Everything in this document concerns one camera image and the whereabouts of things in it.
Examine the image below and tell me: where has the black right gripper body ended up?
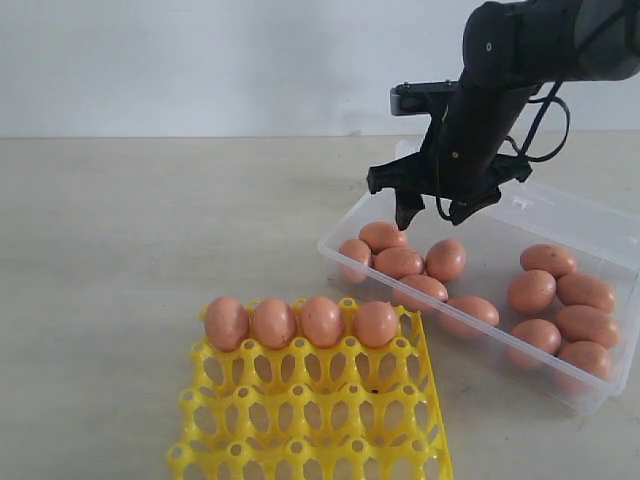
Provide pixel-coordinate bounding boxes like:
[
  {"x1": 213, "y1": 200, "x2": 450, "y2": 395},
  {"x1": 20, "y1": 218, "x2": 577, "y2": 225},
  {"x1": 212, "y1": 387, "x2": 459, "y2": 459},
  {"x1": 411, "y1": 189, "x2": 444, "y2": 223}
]
[{"x1": 367, "y1": 84, "x2": 533, "y2": 200}]

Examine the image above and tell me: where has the clear plastic container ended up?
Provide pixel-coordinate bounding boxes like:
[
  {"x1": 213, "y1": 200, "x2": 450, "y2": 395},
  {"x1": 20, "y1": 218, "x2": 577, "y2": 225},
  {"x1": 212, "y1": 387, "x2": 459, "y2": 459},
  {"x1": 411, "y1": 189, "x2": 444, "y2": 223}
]
[{"x1": 317, "y1": 139, "x2": 640, "y2": 416}]

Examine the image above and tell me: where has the yellow plastic egg tray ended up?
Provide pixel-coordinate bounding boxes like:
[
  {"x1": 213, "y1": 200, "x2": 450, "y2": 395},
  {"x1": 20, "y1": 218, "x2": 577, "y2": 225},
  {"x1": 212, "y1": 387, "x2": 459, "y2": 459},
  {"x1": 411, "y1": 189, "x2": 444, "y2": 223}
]
[{"x1": 167, "y1": 308, "x2": 454, "y2": 479}]

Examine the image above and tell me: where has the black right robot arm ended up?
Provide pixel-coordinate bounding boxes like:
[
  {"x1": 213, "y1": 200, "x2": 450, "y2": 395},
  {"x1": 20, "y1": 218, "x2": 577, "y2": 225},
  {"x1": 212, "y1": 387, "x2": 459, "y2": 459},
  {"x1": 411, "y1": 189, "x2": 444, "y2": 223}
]
[{"x1": 367, "y1": 1, "x2": 639, "y2": 230}]

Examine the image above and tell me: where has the black cable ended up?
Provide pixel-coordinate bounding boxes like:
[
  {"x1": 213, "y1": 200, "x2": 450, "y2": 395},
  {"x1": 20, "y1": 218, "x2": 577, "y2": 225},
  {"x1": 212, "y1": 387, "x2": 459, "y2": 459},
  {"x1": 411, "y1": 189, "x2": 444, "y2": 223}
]
[{"x1": 434, "y1": 0, "x2": 631, "y2": 221}]

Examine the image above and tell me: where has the brown egg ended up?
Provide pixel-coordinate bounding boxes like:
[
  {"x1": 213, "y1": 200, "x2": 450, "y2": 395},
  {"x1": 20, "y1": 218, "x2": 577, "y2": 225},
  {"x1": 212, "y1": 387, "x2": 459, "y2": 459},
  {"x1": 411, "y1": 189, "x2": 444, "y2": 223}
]
[
  {"x1": 391, "y1": 275, "x2": 449, "y2": 312},
  {"x1": 505, "y1": 318, "x2": 562, "y2": 371},
  {"x1": 425, "y1": 238, "x2": 467, "y2": 283},
  {"x1": 519, "y1": 243, "x2": 577, "y2": 278},
  {"x1": 556, "y1": 272, "x2": 617, "y2": 314},
  {"x1": 555, "y1": 341, "x2": 612, "y2": 395},
  {"x1": 555, "y1": 305, "x2": 620, "y2": 349},
  {"x1": 204, "y1": 296, "x2": 250, "y2": 352},
  {"x1": 373, "y1": 247, "x2": 425, "y2": 280},
  {"x1": 253, "y1": 298, "x2": 297, "y2": 350},
  {"x1": 439, "y1": 296, "x2": 500, "y2": 339},
  {"x1": 358, "y1": 221, "x2": 408, "y2": 255},
  {"x1": 353, "y1": 301, "x2": 399, "y2": 348},
  {"x1": 507, "y1": 269, "x2": 556, "y2": 314},
  {"x1": 339, "y1": 238, "x2": 372, "y2": 284},
  {"x1": 299, "y1": 296, "x2": 345, "y2": 348}
]

